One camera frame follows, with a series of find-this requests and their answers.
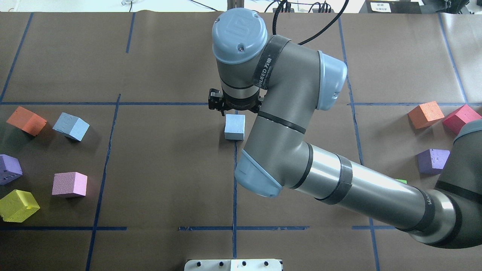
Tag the orange block right side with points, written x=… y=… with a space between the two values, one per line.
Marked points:
x=425 y=115

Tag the light blue block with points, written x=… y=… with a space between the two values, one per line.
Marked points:
x=71 y=126
x=234 y=128

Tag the white pedestal column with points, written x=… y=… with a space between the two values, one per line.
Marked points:
x=234 y=265

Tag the orange block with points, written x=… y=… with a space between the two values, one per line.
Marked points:
x=27 y=121
x=425 y=115

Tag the black power box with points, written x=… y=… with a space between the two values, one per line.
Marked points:
x=390 y=6

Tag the purple block right side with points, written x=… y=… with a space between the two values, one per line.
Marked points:
x=432 y=161

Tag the crimson block near tray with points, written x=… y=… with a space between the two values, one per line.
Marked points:
x=460 y=117

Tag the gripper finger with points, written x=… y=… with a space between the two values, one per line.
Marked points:
x=216 y=101

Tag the purple block left side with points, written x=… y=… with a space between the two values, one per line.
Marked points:
x=10 y=169

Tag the orange block left side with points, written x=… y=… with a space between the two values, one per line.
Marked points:
x=27 y=121

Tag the purple block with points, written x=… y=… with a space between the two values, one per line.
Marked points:
x=432 y=161
x=10 y=169

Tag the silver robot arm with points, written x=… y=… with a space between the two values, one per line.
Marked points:
x=284 y=84

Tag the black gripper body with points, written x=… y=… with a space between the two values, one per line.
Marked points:
x=214 y=102

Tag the yellow foam block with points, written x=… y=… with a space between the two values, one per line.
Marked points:
x=17 y=206

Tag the aluminium frame post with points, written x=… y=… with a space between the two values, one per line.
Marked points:
x=235 y=4

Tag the pink foam block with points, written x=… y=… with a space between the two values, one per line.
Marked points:
x=69 y=184

